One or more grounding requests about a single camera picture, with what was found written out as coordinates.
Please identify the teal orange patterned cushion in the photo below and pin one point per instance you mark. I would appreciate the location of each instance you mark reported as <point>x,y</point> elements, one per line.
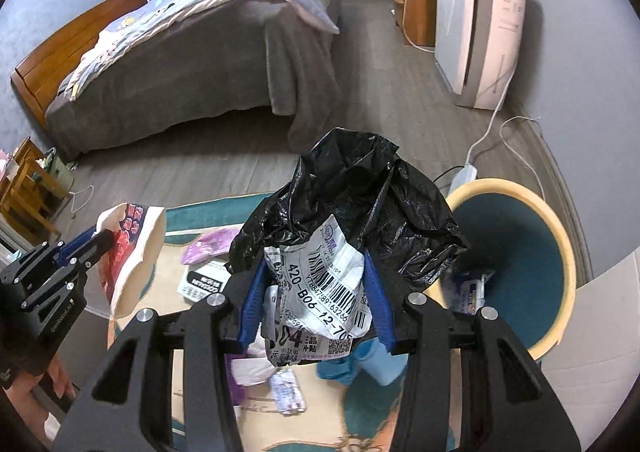
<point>165,292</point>

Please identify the bed with grey blanket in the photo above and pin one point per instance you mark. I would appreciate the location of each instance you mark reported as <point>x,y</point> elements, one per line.
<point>200,66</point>

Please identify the purple packet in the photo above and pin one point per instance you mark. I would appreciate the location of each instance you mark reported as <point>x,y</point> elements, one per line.
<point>207,246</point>

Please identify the white barcode shipping bag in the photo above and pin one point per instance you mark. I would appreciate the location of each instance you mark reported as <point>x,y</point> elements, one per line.
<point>330,292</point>

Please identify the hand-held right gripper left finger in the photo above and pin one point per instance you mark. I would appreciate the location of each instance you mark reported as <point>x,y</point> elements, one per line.
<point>252,302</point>

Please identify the yellow-rimmed teal trash bin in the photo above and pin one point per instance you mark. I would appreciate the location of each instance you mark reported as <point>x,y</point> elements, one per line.
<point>520,252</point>

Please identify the person's left hand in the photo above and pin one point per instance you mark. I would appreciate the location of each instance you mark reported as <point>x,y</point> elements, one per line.
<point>60,377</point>

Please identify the white air purifier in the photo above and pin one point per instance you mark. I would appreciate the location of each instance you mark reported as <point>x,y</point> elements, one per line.
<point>480,31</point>

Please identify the white power strip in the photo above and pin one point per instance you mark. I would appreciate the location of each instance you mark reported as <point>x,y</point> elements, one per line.
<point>465,175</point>

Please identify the white crumpled tissue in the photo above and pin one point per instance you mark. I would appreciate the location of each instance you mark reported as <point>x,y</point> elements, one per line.
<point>252,372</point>

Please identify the white box with black label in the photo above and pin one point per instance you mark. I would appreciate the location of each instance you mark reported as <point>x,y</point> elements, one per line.
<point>200,284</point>

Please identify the light blue printed packet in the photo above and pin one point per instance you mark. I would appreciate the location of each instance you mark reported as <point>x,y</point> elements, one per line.
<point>470,289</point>

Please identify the white tiled panel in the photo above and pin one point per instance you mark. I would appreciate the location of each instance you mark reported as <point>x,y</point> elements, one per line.
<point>600,332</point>

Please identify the wooden cabinet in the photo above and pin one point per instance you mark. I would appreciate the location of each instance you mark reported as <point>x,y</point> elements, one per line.
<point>420,6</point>

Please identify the blue plastic bag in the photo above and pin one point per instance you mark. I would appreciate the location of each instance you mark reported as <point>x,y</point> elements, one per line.
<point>350,364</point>

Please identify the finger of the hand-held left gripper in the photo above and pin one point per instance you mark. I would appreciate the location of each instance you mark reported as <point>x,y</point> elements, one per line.
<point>92,252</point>
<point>75,244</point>

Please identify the wooden bed headboard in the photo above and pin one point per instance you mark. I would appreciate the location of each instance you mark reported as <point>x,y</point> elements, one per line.
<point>60,56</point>

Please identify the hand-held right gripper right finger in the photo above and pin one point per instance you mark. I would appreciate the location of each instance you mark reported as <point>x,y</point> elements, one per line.
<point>377,297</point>

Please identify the silver foil blister pack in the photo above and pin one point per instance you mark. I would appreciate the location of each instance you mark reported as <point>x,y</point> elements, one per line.
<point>287,392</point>

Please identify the beige red snack packet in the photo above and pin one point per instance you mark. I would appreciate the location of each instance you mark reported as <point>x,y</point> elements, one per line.
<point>140,257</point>

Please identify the black plastic bag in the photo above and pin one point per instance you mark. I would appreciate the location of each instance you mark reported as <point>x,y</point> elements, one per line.
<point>360,182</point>

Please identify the wooden nightstand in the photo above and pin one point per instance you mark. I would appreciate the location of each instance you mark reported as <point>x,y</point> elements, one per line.
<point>25,202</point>

